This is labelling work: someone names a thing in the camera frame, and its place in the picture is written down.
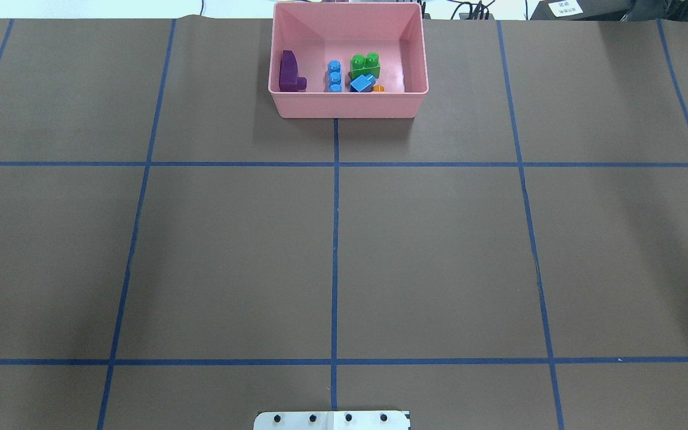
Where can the small blue toy block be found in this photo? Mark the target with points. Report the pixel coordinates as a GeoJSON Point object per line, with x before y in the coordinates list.
{"type": "Point", "coordinates": [363, 83]}

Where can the pink plastic box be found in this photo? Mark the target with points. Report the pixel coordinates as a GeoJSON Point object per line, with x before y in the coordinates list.
{"type": "Point", "coordinates": [319, 32]}

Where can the white camera stand pillar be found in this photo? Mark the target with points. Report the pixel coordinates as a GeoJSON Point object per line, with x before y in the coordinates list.
{"type": "Point", "coordinates": [353, 419]}

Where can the long blue toy block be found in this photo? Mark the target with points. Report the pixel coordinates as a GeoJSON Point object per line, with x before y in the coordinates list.
{"type": "Point", "coordinates": [334, 77]}

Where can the green toy block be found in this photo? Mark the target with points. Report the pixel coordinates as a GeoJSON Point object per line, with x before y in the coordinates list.
{"type": "Point", "coordinates": [368, 64]}

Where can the purple toy block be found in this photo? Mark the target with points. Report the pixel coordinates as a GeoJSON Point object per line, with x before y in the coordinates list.
{"type": "Point", "coordinates": [289, 79]}

